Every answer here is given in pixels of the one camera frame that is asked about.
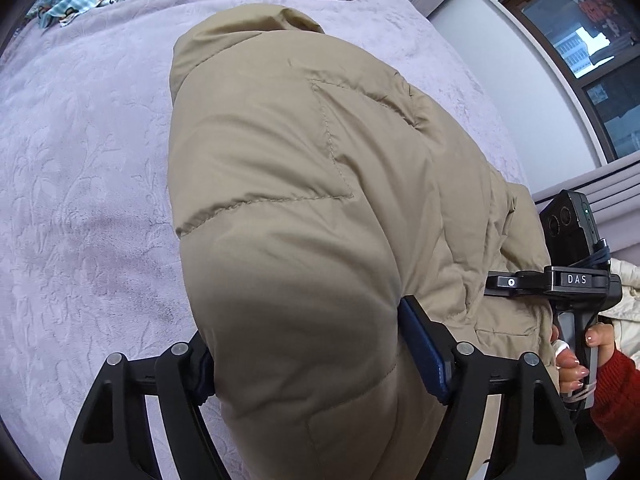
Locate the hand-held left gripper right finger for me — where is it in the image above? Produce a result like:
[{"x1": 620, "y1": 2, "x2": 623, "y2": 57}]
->
[{"x1": 396, "y1": 295, "x2": 587, "y2": 480}]

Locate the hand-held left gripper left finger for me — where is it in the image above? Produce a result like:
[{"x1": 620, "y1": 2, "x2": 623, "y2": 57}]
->
[{"x1": 59, "y1": 332, "x2": 232, "y2": 480}]

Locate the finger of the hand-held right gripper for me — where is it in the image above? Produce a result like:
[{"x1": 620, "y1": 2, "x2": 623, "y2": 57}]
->
[{"x1": 484, "y1": 268, "x2": 552, "y2": 302}]

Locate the beige puffer jacket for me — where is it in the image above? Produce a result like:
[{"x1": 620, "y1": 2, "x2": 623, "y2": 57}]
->
[{"x1": 167, "y1": 2, "x2": 563, "y2": 480}]

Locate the person's right forearm red sleeve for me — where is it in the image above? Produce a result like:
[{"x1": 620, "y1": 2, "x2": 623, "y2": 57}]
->
[{"x1": 590, "y1": 349, "x2": 640, "y2": 457}]

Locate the person's right hand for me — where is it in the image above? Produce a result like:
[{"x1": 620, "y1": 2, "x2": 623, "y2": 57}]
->
[{"x1": 549, "y1": 322, "x2": 616, "y2": 397}]

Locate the grey curtain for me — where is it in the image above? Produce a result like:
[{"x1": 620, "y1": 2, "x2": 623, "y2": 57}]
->
[{"x1": 531, "y1": 160, "x2": 640, "y2": 263}]

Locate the cream white cloth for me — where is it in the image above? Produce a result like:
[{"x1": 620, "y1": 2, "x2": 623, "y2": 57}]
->
[{"x1": 597, "y1": 257, "x2": 640, "y2": 363}]

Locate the dark framed window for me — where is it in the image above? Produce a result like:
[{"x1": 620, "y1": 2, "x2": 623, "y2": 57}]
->
[{"x1": 475, "y1": 0, "x2": 640, "y2": 167}]

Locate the purple floral blanket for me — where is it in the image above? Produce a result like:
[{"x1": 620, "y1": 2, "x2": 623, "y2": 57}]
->
[{"x1": 0, "y1": 0, "x2": 526, "y2": 480}]

